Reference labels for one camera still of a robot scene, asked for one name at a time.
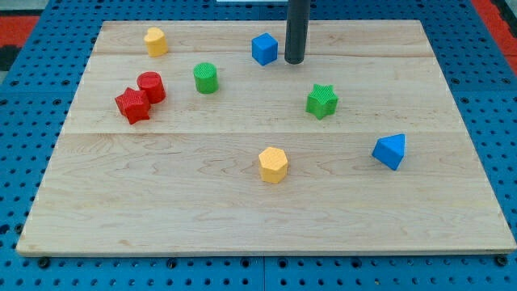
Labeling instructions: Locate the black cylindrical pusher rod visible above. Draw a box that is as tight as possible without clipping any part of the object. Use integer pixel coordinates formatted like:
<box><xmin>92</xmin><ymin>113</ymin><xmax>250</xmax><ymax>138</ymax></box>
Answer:
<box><xmin>284</xmin><ymin>0</ymin><xmax>310</xmax><ymax>65</ymax></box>

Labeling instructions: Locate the yellow hexagon block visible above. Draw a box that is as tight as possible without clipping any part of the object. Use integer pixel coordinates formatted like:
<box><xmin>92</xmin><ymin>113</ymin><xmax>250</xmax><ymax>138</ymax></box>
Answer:
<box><xmin>258</xmin><ymin>147</ymin><xmax>288</xmax><ymax>183</ymax></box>

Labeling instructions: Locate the blue cube block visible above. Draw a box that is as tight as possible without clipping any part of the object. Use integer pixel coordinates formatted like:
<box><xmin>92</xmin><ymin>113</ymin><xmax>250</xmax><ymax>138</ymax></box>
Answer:
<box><xmin>251</xmin><ymin>32</ymin><xmax>278</xmax><ymax>65</ymax></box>

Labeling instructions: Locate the green star block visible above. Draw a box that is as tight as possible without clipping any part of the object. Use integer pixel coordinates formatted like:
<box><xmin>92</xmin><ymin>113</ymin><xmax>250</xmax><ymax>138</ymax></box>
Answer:
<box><xmin>305</xmin><ymin>84</ymin><xmax>338</xmax><ymax>120</ymax></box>

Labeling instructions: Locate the green cylinder block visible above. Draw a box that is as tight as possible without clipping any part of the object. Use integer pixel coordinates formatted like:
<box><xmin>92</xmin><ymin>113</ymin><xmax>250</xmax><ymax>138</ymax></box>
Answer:
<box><xmin>193</xmin><ymin>62</ymin><xmax>219</xmax><ymax>94</ymax></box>

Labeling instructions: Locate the yellow heart block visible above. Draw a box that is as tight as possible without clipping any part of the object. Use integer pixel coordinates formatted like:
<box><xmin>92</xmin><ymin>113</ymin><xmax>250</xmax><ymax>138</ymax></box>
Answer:
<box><xmin>144</xmin><ymin>27</ymin><xmax>168</xmax><ymax>57</ymax></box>

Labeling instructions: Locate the wooden board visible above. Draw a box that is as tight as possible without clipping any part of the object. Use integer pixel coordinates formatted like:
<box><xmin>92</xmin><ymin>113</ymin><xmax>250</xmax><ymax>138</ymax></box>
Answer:
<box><xmin>17</xmin><ymin>20</ymin><xmax>516</xmax><ymax>257</ymax></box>

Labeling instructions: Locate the red cylinder block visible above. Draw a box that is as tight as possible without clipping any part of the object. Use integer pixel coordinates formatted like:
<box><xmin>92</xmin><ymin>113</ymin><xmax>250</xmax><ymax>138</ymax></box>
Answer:
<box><xmin>137</xmin><ymin>71</ymin><xmax>166</xmax><ymax>104</ymax></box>

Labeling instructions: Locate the blue triangle block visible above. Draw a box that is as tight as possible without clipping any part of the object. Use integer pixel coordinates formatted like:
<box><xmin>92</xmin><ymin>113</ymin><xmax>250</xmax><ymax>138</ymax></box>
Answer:
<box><xmin>372</xmin><ymin>133</ymin><xmax>406</xmax><ymax>171</ymax></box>

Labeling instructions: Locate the red star block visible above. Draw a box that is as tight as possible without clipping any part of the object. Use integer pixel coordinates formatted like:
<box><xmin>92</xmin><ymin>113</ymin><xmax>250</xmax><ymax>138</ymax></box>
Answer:
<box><xmin>115</xmin><ymin>87</ymin><xmax>151</xmax><ymax>124</ymax></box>

